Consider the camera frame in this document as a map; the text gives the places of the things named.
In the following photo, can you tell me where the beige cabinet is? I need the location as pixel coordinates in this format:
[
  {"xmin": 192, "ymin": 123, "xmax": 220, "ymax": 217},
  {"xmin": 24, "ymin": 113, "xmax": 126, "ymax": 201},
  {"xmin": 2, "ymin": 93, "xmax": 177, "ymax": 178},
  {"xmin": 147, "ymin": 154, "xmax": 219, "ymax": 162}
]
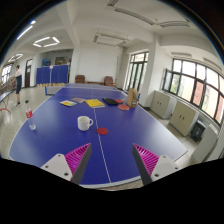
[
  {"xmin": 150, "ymin": 91, "xmax": 176, "ymax": 119},
  {"xmin": 170, "ymin": 101, "xmax": 199, "ymax": 136}
]

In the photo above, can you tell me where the blue partition barrier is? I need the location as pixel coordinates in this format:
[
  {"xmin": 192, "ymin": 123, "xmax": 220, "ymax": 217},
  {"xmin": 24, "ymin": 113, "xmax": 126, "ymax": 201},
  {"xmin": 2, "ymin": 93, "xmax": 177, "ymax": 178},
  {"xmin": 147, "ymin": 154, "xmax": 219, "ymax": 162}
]
[{"xmin": 36, "ymin": 65, "xmax": 69, "ymax": 84}]

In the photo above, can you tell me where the black bin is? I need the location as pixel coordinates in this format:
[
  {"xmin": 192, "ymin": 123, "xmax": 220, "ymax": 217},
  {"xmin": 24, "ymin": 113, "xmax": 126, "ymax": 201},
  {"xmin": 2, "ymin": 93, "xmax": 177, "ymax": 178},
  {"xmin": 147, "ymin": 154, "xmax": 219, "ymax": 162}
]
[{"xmin": 190, "ymin": 121, "xmax": 206, "ymax": 142}]

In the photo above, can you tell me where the grey booklet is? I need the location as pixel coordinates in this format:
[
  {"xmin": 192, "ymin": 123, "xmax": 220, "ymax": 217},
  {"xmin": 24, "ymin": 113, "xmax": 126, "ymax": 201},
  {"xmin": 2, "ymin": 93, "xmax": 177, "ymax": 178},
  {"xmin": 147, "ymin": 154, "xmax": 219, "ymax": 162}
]
[{"xmin": 70, "ymin": 97, "xmax": 85, "ymax": 103}]

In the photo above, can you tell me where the near beige cabinet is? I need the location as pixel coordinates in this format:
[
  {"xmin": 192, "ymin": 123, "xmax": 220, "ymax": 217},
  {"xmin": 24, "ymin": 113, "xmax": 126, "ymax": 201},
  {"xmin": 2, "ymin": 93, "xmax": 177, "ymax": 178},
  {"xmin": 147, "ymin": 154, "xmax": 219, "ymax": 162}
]
[{"xmin": 170, "ymin": 101, "xmax": 199, "ymax": 136}]

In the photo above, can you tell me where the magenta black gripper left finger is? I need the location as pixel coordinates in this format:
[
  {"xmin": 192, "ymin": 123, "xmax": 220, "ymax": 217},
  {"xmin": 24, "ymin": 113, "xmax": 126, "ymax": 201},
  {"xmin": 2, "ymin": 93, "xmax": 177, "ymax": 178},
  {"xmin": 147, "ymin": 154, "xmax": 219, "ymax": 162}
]
[{"xmin": 42, "ymin": 143, "xmax": 92, "ymax": 185}]

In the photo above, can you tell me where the far beige cabinet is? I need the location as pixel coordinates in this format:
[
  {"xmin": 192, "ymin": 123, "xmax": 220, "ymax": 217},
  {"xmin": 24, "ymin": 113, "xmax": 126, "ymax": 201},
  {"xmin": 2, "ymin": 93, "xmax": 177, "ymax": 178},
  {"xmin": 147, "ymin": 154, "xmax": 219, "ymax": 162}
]
[{"xmin": 150, "ymin": 91, "xmax": 176, "ymax": 119}]

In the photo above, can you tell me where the brown cardboard box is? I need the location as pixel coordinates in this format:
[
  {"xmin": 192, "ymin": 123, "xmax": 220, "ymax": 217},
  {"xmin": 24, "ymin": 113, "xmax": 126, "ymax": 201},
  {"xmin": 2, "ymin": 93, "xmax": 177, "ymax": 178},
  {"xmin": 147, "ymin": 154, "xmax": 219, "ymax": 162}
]
[{"xmin": 126, "ymin": 88, "xmax": 138, "ymax": 108}]

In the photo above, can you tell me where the small red round coaster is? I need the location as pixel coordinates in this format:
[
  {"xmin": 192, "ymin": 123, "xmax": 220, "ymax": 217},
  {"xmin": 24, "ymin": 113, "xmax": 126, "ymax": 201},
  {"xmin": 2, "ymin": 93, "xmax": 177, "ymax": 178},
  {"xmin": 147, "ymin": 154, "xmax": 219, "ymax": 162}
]
[{"xmin": 97, "ymin": 128, "xmax": 109, "ymax": 135}]

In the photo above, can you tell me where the red table tennis paddle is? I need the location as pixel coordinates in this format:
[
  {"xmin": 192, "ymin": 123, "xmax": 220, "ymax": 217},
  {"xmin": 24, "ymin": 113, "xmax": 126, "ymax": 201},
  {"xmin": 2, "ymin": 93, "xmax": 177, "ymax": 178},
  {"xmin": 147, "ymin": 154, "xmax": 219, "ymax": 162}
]
[{"xmin": 118, "ymin": 104, "xmax": 130, "ymax": 111}]

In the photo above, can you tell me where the brown armchair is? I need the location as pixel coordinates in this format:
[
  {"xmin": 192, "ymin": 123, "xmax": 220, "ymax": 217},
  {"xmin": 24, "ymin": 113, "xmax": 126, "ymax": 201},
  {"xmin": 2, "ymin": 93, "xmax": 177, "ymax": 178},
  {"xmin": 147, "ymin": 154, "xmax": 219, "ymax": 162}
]
[
  {"xmin": 75, "ymin": 75, "xmax": 85, "ymax": 83},
  {"xmin": 104, "ymin": 76, "xmax": 116, "ymax": 87}
]

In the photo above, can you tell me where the clear water bottle red label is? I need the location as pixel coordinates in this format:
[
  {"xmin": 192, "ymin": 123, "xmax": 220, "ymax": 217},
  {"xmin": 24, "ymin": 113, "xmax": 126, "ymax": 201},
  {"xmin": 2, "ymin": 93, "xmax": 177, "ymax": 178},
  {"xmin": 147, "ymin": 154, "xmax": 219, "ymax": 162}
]
[{"xmin": 25, "ymin": 100, "xmax": 36, "ymax": 130}]

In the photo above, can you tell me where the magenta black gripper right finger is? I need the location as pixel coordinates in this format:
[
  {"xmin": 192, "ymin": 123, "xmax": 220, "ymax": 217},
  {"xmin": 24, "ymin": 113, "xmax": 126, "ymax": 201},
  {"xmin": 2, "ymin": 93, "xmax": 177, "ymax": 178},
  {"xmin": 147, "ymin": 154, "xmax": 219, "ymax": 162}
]
[{"xmin": 132, "ymin": 144, "xmax": 179, "ymax": 186}]

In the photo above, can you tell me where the colourful small book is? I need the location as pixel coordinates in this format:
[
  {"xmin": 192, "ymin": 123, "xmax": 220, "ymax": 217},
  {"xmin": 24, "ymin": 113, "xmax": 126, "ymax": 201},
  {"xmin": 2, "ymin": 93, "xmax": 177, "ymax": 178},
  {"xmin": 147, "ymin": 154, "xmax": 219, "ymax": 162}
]
[{"xmin": 60, "ymin": 100, "xmax": 77, "ymax": 107}]

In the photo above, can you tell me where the blue table tennis table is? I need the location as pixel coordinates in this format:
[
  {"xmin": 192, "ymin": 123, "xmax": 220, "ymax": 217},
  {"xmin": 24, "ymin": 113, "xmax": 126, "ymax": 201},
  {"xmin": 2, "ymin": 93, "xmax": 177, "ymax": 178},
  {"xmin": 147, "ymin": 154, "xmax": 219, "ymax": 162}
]
[{"xmin": 9, "ymin": 84, "xmax": 187, "ymax": 188}]

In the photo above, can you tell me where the left brown armchair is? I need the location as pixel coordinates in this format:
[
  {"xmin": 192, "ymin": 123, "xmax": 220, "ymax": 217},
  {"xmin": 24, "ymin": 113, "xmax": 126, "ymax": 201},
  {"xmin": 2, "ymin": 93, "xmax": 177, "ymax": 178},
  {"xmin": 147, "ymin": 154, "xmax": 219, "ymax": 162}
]
[{"xmin": 75, "ymin": 75, "xmax": 85, "ymax": 83}]

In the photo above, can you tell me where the person in dark shorts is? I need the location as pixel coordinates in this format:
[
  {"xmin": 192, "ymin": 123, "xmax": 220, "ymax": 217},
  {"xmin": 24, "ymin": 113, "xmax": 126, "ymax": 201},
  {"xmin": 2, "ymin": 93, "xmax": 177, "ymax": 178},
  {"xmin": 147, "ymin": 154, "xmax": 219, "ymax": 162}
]
[{"xmin": 13, "ymin": 65, "xmax": 22, "ymax": 106}]

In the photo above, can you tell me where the yellow book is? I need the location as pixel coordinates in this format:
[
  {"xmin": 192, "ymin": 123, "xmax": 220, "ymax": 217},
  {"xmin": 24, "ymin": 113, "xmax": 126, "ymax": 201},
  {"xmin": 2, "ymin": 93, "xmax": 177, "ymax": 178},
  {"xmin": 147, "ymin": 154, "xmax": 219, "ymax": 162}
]
[{"xmin": 86, "ymin": 99, "xmax": 105, "ymax": 108}]

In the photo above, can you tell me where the white ceramic mug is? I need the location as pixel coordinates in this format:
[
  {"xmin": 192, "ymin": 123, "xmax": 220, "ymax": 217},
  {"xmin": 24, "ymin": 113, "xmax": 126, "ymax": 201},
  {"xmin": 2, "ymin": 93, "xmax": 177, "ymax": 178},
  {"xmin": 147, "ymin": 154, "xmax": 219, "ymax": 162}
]
[{"xmin": 77, "ymin": 116, "xmax": 93, "ymax": 131}]

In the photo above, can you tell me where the right brown armchair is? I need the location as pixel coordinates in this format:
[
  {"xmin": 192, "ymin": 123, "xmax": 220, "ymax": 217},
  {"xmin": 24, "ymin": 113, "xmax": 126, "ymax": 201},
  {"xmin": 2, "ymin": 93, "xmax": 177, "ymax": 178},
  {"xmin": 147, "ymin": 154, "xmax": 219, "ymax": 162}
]
[{"xmin": 104, "ymin": 76, "xmax": 116, "ymax": 87}]

